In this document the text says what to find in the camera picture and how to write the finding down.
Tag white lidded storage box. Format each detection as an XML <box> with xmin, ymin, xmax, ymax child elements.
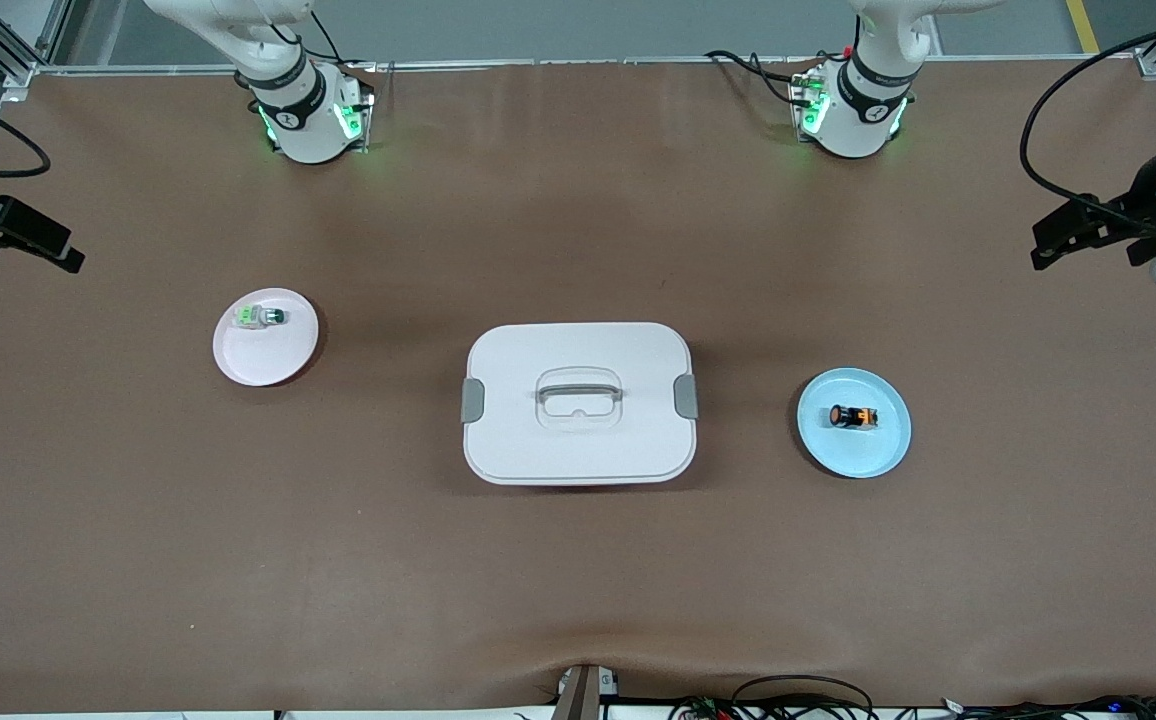
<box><xmin>461</xmin><ymin>321</ymin><xmax>699</xmax><ymax>487</ymax></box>

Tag pink round plate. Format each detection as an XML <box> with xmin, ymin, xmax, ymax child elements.
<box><xmin>213</xmin><ymin>288</ymin><xmax>320</xmax><ymax>388</ymax></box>

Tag light blue round plate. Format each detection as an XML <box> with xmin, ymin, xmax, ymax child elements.
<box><xmin>796</xmin><ymin>367</ymin><xmax>912</xmax><ymax>480</ymax></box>

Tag brown table mat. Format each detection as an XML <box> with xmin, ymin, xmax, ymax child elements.
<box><xmin>0</xmin><ymin>58</ymin><xmax>1156</xmax><ymax>713</ymax></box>

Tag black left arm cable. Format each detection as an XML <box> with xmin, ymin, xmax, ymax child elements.
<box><xmin>1020</xmin><ymin>30</ymin><xmax>1156</xmax><ymax>231</ymax></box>

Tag black base power cable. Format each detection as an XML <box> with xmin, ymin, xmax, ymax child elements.
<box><xmin>704</xmin><ymin>48</ymin><xmax>821</xmax><ymax>109</ymax></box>

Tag black cable bundle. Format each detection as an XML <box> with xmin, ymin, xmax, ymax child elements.
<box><xmin>938</xmin><ymin>694</ymin><xmax>1156</xmax><ymax>720</ymax></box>

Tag black looped cable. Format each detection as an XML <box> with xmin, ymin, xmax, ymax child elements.
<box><xmin>731</xmin><ymin>675</ymin><xmax>876</xmax><ymax>720</ymax></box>

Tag metal table edge rail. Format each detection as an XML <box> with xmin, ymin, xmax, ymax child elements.
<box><xmin>33</xmin><ymin>55</ymin><xmax>1156</xmax><ymax>76</ymax></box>

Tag coloured wire bundle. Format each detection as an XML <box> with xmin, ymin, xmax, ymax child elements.
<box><xmin>666</xmin><ymin>693</ymin><xmax>739</xmax><ymax>720</ymax></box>

